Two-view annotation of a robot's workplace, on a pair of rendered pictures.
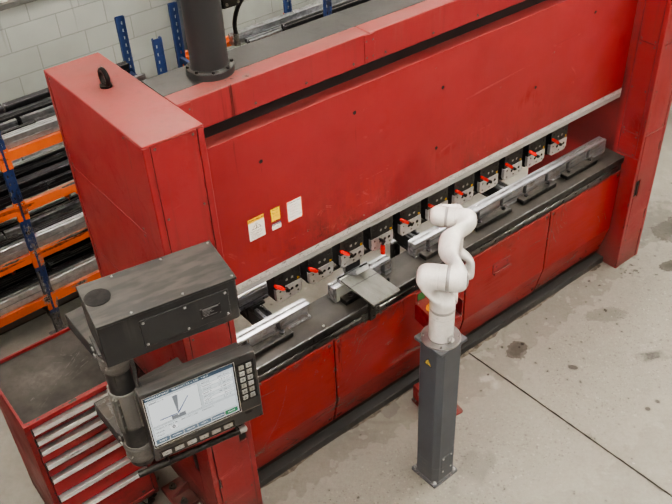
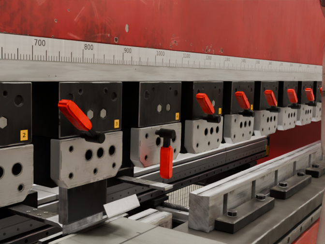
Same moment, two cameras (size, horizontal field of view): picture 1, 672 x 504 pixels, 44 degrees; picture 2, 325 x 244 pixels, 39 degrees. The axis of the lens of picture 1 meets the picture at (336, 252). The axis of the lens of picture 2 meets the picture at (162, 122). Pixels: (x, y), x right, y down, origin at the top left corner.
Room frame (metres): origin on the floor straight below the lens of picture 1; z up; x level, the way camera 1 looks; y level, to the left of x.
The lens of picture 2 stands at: (2.61, 0.06, 1.28)
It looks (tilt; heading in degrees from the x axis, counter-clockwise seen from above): 6 degrees down; 340
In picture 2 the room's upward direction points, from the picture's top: 2 degrees clockwise
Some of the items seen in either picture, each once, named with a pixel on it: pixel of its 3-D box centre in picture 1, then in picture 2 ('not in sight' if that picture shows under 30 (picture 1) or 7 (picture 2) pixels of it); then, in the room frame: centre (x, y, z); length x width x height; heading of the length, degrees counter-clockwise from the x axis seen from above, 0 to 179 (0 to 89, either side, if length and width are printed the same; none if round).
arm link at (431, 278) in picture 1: (436, 287); not in sight; (2.87, -0.44, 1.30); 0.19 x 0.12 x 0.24; 76
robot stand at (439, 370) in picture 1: (437, 408); not in sight; (2.86, -0.47, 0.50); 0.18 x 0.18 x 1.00; 38
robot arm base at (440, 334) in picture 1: (441, 322); not in sight; (2.86, -0.47, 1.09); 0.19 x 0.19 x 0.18
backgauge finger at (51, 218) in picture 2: not in sight; (21, 205); (3.51, 0.02, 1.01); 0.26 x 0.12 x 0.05; 37
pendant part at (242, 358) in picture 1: (199, 396); not in sight; (2.17, 0.54, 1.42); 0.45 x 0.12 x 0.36; 117
